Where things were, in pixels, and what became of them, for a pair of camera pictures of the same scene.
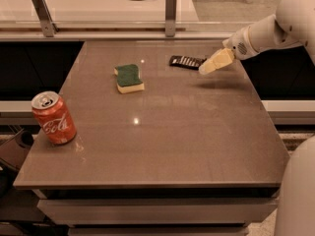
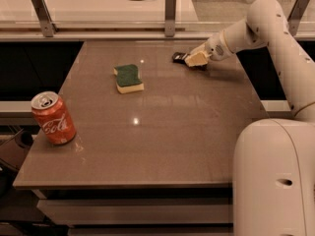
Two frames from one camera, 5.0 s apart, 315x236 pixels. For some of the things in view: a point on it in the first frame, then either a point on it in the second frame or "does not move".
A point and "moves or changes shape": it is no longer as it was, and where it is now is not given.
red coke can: [53, 117] does not move
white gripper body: [238, 45] → [216, 48]
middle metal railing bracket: [170, 14] does not move
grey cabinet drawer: [157, 211] does not move
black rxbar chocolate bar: [181, 61] moves or changes shape
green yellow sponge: [128, 80] does not move
